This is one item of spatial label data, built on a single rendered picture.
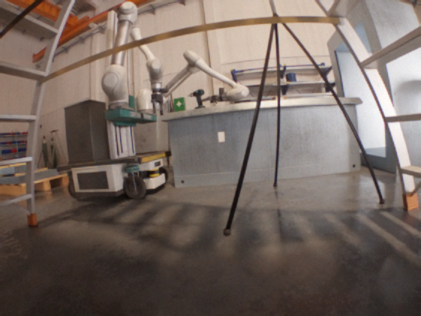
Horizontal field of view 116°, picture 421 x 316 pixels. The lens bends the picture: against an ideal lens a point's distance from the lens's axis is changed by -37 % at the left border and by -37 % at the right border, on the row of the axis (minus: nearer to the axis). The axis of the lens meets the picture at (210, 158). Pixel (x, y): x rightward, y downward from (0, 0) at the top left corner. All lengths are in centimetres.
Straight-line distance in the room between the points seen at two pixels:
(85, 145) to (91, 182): 32
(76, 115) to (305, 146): 196
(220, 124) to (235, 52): 542
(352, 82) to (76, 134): 305
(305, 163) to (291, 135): 26
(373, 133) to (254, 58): 486
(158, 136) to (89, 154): 294
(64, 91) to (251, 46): 847
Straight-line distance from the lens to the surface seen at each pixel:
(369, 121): 289
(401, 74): 200
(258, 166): 172
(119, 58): 153
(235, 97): 177
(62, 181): 323
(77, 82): 1016
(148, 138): 461
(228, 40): 721
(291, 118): 175
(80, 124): 187
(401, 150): 98
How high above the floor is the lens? 38
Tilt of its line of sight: 5 degrees down
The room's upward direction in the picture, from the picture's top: 6 degrees counter-clockwise
